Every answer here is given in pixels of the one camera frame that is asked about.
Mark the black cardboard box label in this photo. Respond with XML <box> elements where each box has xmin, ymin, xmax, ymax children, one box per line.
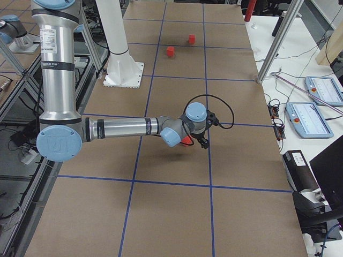
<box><xmin>282</xmin><ymin>150</ymin><xmax>319</xmax><ymax>193</ymax></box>

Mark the white central pillar mount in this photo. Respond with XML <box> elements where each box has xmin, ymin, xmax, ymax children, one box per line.
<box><xmin>96</xmin><ymin>0</ymin><xmax>144</xmax><ymax>88</ymax></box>

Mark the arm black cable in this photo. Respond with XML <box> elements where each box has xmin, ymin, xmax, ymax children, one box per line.
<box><xmin>184</xmin><ymin>94</ymin><xmax>235</xmax><ymax>130</ymax></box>

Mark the aluminium frame post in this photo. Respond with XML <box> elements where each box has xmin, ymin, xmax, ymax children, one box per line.
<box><xmin>256</xmin><ymin>0</ymin><xmax>304</xmax><ymax>84</ymax></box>

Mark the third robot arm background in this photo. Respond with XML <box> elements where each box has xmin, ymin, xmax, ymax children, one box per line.
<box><xmin>1</xmin><ymin>14</ymin><xmax>40</xmax><ymax>54</ymax></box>

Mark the red cube block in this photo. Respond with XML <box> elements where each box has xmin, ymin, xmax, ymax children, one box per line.
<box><xmin>180</xmin><ymin>136</ymin><xmax>194</xmax><ymax>146</ymax></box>
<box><xmin>188</xmin><ymin>34</ymin><xmax>196</xmax><ymax>45</ymax></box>
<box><xmin>166</xmin><ymin>46</ymin><xmax>175</xmax><ymax>57</ymax></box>

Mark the small circuit board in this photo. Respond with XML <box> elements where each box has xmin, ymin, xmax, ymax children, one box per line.
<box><xmin>267</xmin><ymin>105</ymin><xmax>279</xmax><ymax>119</ymax></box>

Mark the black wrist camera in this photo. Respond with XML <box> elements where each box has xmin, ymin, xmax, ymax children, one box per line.
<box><xmin>206</xmin><ymin>110</ymin><xmax>220</xmax><ymax>127</ymax></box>

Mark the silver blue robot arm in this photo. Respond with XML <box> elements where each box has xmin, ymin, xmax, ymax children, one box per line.
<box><xmin>31</xmin><ymin>1</ymin><xmax>210</xmax><ymax>162</ymax></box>

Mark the red cylinder object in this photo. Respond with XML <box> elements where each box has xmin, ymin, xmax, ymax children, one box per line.
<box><xmin>244</xmin><ymin>0</ymin><xmax>257</xmax><ymax>22</ymax></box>

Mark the blue teach pendant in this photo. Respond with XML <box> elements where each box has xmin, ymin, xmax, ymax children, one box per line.
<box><xmin>285</xmin><ymin>102</ymin><xmax>334</xmax><ymax>139</ymax></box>
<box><xmin>305</xmin><ymin>76</ymin><xmax>342</xmax><ymax>107</ymax></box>

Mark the far blue teach pendant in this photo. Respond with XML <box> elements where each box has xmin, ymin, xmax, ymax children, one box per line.
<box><xmin>305</xmin><ymin>76</ymin><xmax>342</xmax><ymax>107</ymax></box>

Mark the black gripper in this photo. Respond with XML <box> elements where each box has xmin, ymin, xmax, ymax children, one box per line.
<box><xmin>191</xmin><ymin>131</ymin><xmax>209</xmax><ymax>149</ymax></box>

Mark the near blue teach pendant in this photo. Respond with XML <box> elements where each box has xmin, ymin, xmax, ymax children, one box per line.
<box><xmin>285</xmin><ymin>102</ymin><xmax>334</xmax><ymax>139</ymax></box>

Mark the black computer monitor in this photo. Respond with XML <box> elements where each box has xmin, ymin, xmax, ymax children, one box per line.
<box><xmin>310</xmin><ymin>136</ymin><xmax>342</xmax><ymax>209</ymax></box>

